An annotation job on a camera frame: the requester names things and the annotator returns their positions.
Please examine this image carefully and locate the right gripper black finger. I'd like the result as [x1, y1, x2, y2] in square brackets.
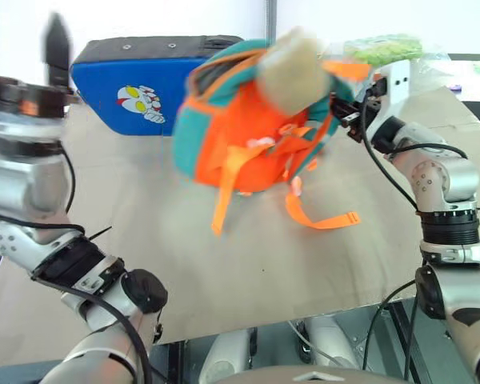
[341, 114, 364, 142]
[330, 92, 361, 120]

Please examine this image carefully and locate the blue case with cartoon print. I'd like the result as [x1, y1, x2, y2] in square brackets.
[70, 34, 246, 138]

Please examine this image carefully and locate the clear bag of green contents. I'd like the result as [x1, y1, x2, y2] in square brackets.
[326, 34, 452, 83]

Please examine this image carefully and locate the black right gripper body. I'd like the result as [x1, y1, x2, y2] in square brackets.
[354, 76, 388, 142]

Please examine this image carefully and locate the silver robot body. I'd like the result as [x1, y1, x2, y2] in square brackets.
[198, 314, 389, 384]

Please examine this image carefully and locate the orange and teal backpack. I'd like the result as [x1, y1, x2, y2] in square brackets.
[171, 38, 374, 237]

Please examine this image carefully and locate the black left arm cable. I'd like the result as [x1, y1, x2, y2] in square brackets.
[0, 147, 153, 384]

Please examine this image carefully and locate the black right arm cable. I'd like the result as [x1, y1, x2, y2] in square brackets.
[359, 115, 470, 213]

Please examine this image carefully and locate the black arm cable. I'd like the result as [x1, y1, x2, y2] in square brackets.
[0, 147, 153, 384]
[359, 115, 470, 213]

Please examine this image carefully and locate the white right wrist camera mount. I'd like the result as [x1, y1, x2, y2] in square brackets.
[377, 59, 412, 134]

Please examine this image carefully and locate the black table frame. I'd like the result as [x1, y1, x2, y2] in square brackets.
[386, 298, 423, 384]

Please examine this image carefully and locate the grey vertical pole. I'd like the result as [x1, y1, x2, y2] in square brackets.
[265, 0, 278, 41]

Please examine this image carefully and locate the white box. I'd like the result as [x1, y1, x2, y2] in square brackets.
[262, 26, 331, 116]

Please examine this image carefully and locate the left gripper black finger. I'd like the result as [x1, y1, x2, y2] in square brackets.
[42, 13, 72, 88]

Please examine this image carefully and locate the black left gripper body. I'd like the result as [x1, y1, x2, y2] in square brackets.
[0, 74, 80, 119]

